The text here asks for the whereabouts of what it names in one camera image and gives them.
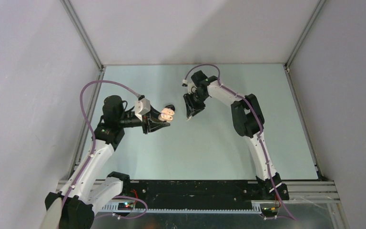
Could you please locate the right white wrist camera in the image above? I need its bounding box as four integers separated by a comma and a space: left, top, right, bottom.
182, 79, 197, 94

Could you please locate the white earbud charging case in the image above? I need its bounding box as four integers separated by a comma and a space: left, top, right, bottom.
158, 108, 175, 122

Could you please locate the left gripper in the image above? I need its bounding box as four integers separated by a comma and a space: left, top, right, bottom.
118, 104, 170, 134

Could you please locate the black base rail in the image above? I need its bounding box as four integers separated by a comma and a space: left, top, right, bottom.
122, 180, 289, 210

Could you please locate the black earbud charging case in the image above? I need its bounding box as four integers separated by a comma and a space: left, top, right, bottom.
165, 104, 175, 111

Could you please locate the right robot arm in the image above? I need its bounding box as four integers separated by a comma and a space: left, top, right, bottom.
182, 71, 282, 199

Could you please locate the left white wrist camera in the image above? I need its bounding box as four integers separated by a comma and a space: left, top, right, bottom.
134, 98, 151, 121

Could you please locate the aluminium frame rail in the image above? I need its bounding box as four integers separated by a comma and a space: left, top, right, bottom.
61, 172, 340, 217

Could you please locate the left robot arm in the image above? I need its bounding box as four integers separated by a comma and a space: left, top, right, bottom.
40, 95, 175, 229

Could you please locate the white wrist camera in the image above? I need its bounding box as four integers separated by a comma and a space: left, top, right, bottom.
182, 79, 197, 94
134, 98, 151, 121

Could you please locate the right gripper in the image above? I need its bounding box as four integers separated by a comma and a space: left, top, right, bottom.
184, 91, 209, 117

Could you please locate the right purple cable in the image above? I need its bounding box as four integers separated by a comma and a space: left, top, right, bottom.
183, 64, 297, 220

